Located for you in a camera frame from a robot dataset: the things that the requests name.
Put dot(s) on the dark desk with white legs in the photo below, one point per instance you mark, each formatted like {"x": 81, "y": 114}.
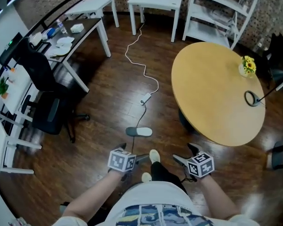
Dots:
{"x": 85, "y": 29}

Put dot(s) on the person's white printed shirt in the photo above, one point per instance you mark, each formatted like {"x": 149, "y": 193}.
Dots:
{"x": 155, "y": 196}

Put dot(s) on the black high-back chair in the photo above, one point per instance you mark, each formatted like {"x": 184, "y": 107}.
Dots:
{"x": 276, "y": 48}

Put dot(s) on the person's right forearm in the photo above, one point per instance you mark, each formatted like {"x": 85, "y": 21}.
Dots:
{"x": 218, "y": 196}

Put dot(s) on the white side table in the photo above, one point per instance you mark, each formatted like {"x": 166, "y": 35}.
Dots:
{"x": 92, "y": 5}
{"x": 155, "y": 1}

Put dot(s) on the small white box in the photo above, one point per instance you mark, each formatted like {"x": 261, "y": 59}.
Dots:
{"x": 76, "y": 28}

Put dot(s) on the black monitor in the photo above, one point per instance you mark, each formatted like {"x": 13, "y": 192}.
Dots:
{"x": 10, "y": 48}

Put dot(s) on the white tissue box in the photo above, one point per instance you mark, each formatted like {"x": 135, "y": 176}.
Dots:
{"x": 35, "y": 37}

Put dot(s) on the round wooden table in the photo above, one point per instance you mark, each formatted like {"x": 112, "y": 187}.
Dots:
{"x": 210, "y": 91}

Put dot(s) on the small potted green plant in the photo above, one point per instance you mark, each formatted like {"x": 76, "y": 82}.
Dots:
{"x": 2, "y": 87}

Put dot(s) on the white shelf unit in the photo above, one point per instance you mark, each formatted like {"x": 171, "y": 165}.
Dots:
{"x": 207, "y": 32}

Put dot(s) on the person's left forearm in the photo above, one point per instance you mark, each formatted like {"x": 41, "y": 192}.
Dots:
{"x": 94, "y": 196}

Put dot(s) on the person's white shoe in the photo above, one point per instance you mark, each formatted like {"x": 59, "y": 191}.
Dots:
{"x": 155, "y": 155}
{"x": 146, "y": 176}

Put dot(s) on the black office chair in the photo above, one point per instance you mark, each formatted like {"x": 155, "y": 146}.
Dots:
{"x": 44, "y": 79}

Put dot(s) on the person's left white shoe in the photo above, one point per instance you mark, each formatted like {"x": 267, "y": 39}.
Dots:
{"x": 146, "y": 176}

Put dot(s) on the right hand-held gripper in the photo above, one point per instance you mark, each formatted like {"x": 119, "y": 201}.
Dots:
{"x": 200, "y": 165}

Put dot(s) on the person's black trousers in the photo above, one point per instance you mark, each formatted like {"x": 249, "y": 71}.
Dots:
{"x": 162, "y": 172}

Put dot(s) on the grey slipper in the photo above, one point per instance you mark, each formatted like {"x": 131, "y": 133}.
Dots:
{"x": 142, "y": 131}

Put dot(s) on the clear plastic bottle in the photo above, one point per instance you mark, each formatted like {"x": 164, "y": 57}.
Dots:
{"x": 61, "y": 26}

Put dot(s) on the potted yellow sunflowers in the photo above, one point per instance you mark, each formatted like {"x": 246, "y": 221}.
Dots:
{"x": 249, "y": 65}

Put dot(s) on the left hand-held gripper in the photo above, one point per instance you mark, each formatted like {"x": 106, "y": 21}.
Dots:
{"x": 121, "y": 160}

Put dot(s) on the person's right white shoe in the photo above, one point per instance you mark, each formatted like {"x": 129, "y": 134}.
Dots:
{"x": 155, "y": 155}

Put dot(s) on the blue packet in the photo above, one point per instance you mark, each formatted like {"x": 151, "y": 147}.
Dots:
{"x": 51, "y": 32}

